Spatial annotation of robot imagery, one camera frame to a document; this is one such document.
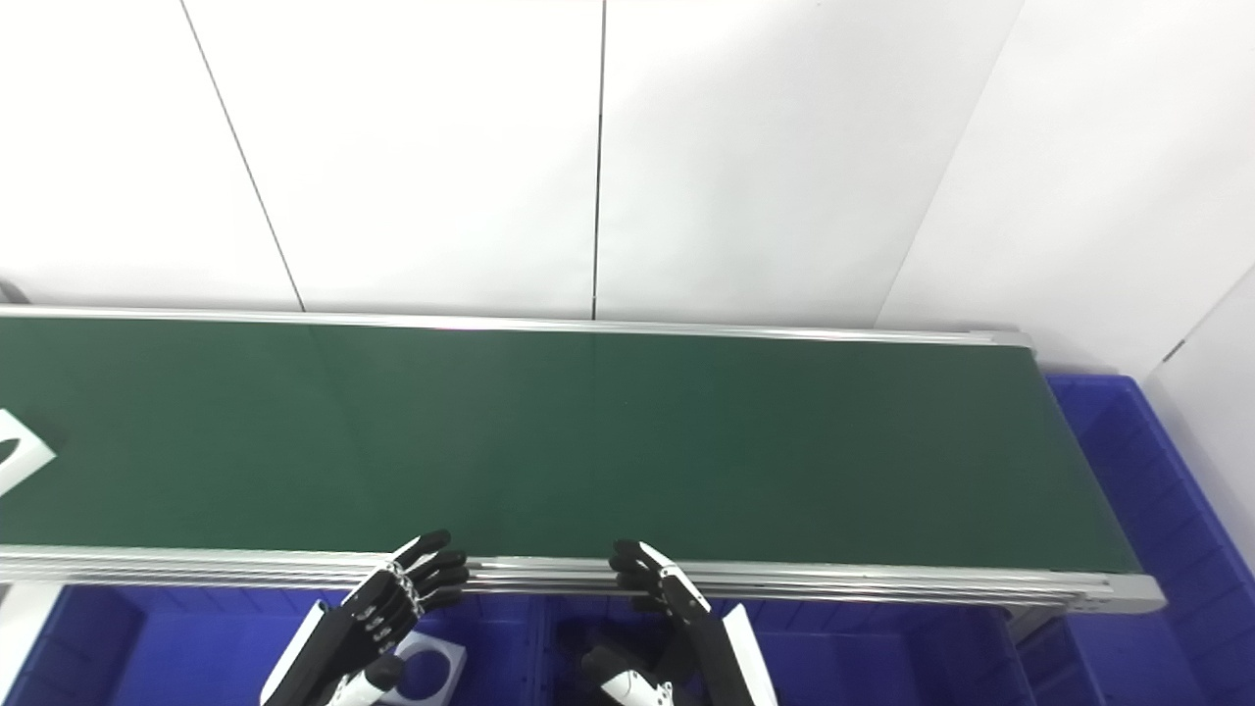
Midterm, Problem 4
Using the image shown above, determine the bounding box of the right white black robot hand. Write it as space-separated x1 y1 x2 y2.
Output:
578 539 781 706

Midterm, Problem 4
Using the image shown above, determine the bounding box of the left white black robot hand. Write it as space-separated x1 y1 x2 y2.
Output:
260 529 471 706

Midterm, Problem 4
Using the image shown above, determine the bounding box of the white square part with hole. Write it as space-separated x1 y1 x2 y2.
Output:
0 409 57 498
387 630 464 705

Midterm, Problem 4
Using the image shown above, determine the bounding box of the green conveyor belt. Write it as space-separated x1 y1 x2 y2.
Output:
0 316 1144 576
0 304 1168 615

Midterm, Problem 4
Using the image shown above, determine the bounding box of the large blue plastic bin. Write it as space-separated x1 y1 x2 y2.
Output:
539 593 1030 706
0 585 545 706
1020 371 1255 706

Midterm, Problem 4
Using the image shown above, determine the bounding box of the white table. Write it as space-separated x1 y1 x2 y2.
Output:
0 583 62 680

